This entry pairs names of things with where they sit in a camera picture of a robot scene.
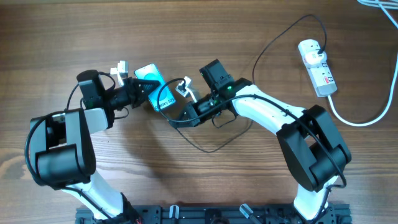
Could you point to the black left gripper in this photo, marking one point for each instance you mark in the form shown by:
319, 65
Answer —
134, 93

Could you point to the white USB charger plug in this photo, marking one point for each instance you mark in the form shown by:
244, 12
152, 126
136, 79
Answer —
313, 59

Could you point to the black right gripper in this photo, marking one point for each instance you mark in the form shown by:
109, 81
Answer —
194, 117

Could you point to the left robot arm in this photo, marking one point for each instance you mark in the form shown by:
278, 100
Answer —
59, 152

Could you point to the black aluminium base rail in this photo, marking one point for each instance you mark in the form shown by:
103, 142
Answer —
273, 213

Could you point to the white power strip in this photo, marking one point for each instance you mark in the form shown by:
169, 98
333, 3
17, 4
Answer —
321, 77

